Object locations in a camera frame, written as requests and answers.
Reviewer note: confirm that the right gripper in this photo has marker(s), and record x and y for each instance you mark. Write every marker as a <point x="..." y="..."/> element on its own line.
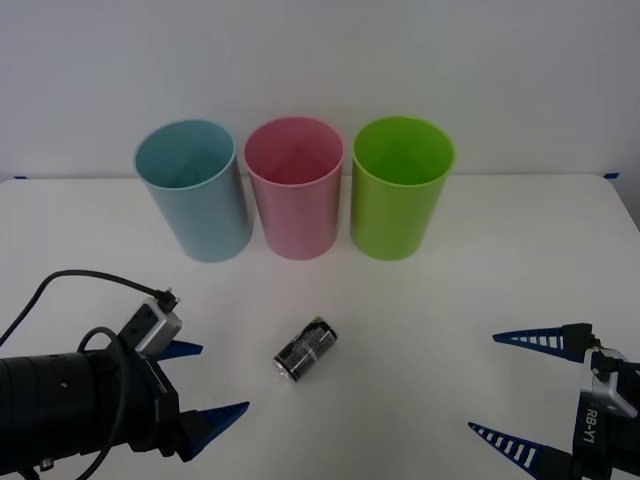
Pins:
<point x="605" y="440"/>

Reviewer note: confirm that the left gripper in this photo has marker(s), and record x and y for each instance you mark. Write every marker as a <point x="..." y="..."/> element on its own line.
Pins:
<point x="150" y="405"/>

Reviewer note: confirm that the black drink can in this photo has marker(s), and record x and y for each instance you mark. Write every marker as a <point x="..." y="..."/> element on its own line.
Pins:
<point x="305" y="350"/>

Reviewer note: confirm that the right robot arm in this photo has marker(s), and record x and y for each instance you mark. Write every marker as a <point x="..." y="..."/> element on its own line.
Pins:
<point x="600" y="387"/>

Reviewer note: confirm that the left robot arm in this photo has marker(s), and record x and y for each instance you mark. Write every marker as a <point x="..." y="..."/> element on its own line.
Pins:
<point x="45" y="400"/>

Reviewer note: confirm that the pale blue plastic bin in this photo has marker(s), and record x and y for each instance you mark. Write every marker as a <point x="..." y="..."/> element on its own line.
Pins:
<point x="210" y="220"/>

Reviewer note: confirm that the pink plastic bin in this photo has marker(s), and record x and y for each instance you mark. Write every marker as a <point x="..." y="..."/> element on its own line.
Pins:
<point x="300" y="220"/>

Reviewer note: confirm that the green plastic bin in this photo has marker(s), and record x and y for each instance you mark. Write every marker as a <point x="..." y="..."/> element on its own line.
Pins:
<point x="390" y="220"/>

